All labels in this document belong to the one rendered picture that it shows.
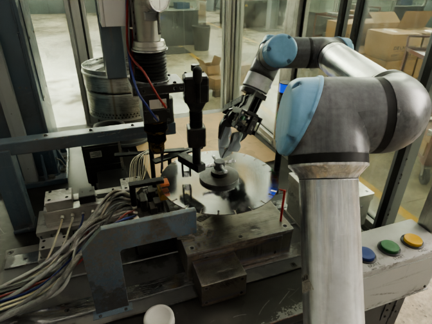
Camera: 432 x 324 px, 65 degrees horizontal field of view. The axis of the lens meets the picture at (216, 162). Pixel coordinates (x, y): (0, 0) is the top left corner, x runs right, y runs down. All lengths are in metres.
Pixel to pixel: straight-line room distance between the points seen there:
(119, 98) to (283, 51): 0.80
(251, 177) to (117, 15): 0.53
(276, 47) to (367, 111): 0.39
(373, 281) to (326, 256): 0.39
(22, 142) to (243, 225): 0.64
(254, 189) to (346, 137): 0.46
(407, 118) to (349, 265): 0.21
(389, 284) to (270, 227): 0.31
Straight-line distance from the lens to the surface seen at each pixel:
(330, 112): 0.49
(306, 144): 0.49
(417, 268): 0.97
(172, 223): 0.76
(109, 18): 0.80
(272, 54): 0.85
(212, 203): 0.85
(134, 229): 0.75
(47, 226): 1.10
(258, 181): 0.95
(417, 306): 2.11
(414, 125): 0.55
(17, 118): 1.31
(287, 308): 0.91
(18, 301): 0.98
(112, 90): 1.45
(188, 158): 0.89
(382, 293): 0.94
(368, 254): 0.86
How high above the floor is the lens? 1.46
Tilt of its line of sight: 29 degrees down
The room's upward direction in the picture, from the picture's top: 1 degrees clockwise
